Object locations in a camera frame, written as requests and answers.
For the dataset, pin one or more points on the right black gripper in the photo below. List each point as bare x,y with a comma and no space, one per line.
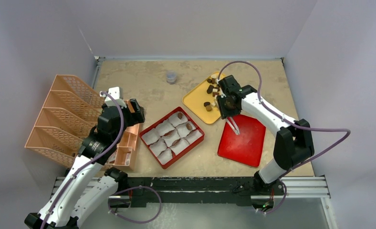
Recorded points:
227,111

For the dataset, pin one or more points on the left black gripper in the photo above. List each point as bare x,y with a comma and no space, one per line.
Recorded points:
135,117

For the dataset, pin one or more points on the metal serving tongs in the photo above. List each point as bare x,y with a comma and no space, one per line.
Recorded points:
230,121

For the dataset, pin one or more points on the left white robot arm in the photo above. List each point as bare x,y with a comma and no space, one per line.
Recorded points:
71,204

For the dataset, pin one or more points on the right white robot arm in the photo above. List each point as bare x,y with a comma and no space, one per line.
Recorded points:
293,139

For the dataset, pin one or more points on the red compartment chocolate box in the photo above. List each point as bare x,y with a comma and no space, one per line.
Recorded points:
168,139

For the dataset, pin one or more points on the yellow plastic tray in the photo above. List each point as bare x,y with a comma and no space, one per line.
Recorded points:
206,91

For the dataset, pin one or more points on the pink plastic file rack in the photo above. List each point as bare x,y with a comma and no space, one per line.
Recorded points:
70,110

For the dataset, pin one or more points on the red box lid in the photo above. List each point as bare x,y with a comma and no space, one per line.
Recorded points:
245,148

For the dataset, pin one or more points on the small clear plastic jar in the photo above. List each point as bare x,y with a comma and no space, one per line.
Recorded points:
171,77

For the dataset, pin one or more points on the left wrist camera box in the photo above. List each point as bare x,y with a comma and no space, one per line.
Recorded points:
116,93

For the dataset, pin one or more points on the black metal base rail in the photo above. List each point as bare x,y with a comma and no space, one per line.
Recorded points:
240,191

